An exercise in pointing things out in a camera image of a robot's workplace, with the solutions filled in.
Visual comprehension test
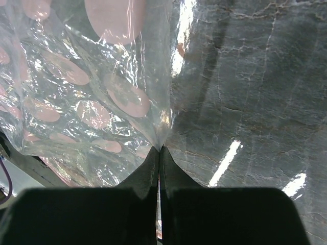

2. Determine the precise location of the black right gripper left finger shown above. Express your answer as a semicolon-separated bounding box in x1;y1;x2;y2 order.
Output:
1;148;159;244

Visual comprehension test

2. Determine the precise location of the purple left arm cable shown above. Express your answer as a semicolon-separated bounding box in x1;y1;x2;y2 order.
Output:
0;157;14;205

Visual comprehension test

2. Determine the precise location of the clear pink-dotted zip bag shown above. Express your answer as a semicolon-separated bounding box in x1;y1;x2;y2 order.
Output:
1;1;197;186

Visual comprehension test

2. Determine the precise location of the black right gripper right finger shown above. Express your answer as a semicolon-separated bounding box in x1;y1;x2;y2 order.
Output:
159;147;309;244

